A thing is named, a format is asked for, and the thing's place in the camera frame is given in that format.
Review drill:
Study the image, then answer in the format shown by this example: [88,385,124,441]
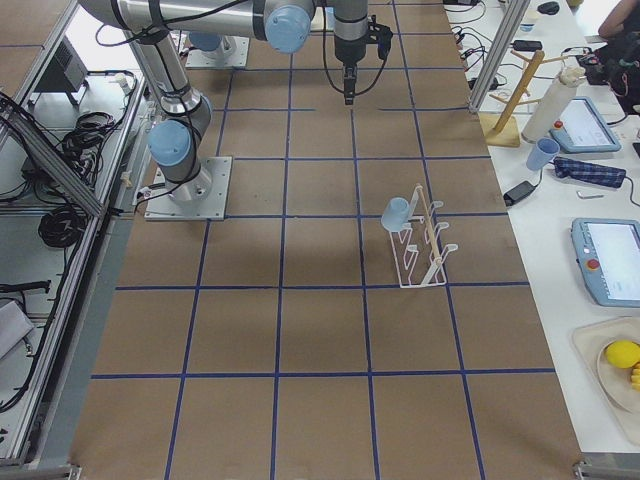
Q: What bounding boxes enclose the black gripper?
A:
[334,35,367,105]

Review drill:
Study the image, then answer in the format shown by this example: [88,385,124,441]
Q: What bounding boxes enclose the light blue ikea cup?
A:
[381,197,411,233]

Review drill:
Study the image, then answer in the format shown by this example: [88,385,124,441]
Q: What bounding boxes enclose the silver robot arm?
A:
[188,31,236,56]
[81,1,371,203]

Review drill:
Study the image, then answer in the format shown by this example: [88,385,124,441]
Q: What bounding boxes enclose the light blue cup on desk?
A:
[526,137,560,171]

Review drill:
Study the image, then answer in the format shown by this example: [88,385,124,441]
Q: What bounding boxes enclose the wooden mug tree stand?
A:
[479,49,567,148]

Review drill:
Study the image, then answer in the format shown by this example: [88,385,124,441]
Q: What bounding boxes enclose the black power adapter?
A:
[503,181,537,207]

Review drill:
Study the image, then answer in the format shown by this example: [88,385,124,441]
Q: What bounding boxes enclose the cream insulated bottle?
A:
[521,66,586,143]

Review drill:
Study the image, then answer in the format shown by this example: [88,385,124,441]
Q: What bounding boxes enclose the blue plaid cloth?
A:
[553,157,626,189]

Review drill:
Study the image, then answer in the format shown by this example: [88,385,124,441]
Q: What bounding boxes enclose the upper blue teach pendant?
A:
[549,97,621,154]

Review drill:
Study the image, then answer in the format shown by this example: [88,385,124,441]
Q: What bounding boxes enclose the blue teach pendant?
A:
[549,97,621,154]
[571,218,639,308]

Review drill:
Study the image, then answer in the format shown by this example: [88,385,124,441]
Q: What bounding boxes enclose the silver allen key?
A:
[576,190,604,200]

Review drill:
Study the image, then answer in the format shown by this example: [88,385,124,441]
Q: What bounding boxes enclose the lower blue teach pendant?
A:
[571,218,639,308]

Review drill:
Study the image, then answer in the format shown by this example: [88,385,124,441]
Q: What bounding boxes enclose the beige tray with fruit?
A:
[572,316,639,446]

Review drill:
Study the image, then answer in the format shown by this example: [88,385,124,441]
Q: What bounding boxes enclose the yellow toy lemon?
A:
[604,340,640,369]

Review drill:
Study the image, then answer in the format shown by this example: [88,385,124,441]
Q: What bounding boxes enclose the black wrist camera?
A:
[367,15,394,62]

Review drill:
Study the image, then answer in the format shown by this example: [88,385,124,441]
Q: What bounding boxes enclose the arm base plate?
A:
[186,32,250,70]
[144,156,233,221]

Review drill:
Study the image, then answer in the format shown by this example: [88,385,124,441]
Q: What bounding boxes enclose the aluminium frame post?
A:
[468,0,530,113]

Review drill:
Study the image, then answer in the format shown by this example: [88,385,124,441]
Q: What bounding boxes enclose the white wire cup rack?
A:
[387,184,458,289]

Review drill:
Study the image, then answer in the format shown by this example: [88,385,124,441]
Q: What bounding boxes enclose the coiled black cables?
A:
[38,207,84,249]

